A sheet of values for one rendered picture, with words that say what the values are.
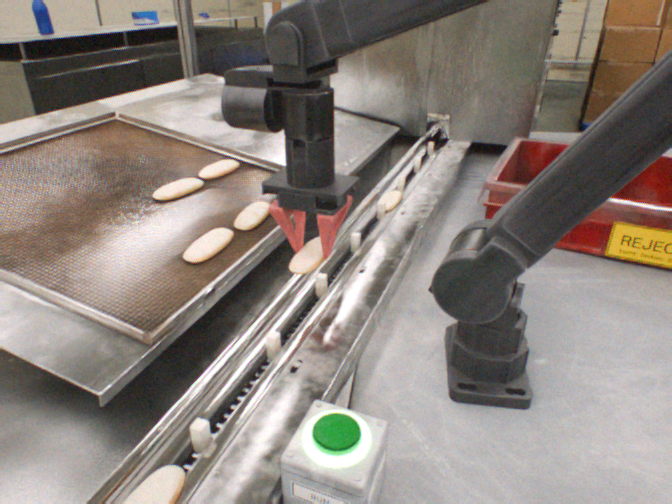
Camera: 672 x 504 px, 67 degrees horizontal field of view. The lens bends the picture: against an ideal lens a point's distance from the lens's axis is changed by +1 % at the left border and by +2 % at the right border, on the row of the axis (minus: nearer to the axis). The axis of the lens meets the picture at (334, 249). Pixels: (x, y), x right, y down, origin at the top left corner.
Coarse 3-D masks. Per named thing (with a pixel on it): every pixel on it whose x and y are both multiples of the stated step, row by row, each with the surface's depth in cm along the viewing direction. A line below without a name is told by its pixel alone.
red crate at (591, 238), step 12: (492, 204) 87; (660, 204) 103; (492, 216) 89; (576, 228) 83; (588, 228) 83; (600, 228) 82; (612, 228) 80; (564, 240) 85; (576, 240) 84; (588, 240) 83; (600, 240) 83; (588, 252) 84; (600, 252) 83; (648, 264) 81
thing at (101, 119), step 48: (0, 144) 84; (144, 144) 97; (192, 144) 100; (48, 192) 75; (96, 192) 78; (240, 192) 86; (0, 240) 64; (192, 240) 71; (48, 288) 58; (96, 288) 59; (144, 288) 60; (144, 336) 53
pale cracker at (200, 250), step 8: (216, 232) 71; (224, 232) 72; (232, 232) 73; (200, 240) 69; (208, 240) 69; (216, 240) 70; (224, 240) 70; (192, 248) 67; (200, 248) 67; (208, 248) 68; (216, 248) 69; (184, 256) 66; (192, 256) 66; (200, 256) 66; (208, 256) 67
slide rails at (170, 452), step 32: (384, 192) 101; (384, 224) 88; (288, 320) 63; (256, 352) 57; (288, 352) 57; (224, 384) 53; (256, 384) 53; (192, 416) 49; (160, 448) 46; (192, 480) 43
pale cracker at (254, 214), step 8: (248, 208) 79; (256, 208) 79; (264, 208) 80; (240, 216) 77; (248, 216) 77; (256, 216) 77; (264, 216) 79; (240, 224) 75; (248, 224) 75; (256, 224) 76
